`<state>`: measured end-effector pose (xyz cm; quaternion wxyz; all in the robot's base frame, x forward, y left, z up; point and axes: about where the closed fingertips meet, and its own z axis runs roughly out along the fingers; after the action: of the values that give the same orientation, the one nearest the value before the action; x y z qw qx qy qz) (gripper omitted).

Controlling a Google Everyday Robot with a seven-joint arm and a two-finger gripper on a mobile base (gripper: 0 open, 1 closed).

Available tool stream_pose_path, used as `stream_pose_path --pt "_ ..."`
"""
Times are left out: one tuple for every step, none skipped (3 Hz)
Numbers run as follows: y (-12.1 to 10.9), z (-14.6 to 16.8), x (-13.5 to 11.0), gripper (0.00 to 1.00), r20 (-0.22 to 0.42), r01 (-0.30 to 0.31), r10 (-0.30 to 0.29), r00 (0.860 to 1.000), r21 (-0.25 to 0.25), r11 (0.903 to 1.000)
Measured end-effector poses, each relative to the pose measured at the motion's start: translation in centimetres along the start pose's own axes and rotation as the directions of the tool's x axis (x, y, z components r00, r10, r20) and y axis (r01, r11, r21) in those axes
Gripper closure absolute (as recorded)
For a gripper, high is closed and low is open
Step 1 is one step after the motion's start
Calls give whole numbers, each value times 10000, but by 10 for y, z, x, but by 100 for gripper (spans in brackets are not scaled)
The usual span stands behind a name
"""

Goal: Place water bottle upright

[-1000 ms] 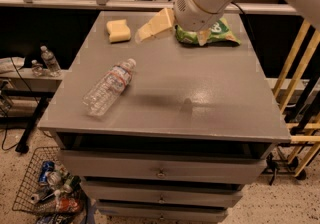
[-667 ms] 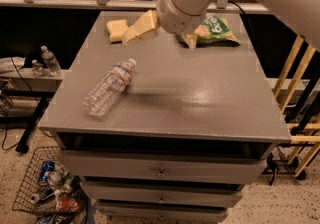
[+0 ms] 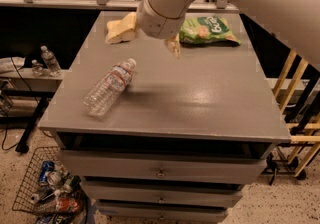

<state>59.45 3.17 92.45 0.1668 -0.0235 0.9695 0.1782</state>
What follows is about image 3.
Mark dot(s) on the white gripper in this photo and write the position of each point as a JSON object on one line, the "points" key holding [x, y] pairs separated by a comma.
{"points": [[156, 23]]}

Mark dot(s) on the grey drawer cabinet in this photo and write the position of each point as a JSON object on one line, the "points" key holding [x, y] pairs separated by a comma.
{"points": [[185, 137]]}

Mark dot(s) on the clear plastic water bottle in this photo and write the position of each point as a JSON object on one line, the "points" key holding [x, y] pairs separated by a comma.
{"points": [[107, 89]]}

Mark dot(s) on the green snack bag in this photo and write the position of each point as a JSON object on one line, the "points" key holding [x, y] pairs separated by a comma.
{"points": [[206, 30]]}

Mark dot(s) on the tall background water bottle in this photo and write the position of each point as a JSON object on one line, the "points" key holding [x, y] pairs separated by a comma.
{"points": [[50, 61]]}

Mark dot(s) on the red labelled bottle in basket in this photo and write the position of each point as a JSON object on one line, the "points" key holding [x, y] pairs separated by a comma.
{"points": [[60, 205]]}

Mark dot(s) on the small background water bottle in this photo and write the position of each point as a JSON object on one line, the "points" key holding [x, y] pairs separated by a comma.
{"points": [[37, 68]]}

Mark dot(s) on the wire basket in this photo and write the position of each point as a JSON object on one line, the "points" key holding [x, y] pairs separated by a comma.
{"points": [[60, 183]]}

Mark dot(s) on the blue soda can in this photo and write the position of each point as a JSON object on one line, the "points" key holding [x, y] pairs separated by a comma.
{"points": [[46, 167]]}

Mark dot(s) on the yellow sponge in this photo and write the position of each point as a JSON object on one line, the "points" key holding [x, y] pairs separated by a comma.
{"points": [[120, 31]]}

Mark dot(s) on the grey side desk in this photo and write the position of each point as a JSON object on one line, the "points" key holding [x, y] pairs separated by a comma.
{"points": [[24, 83]]}

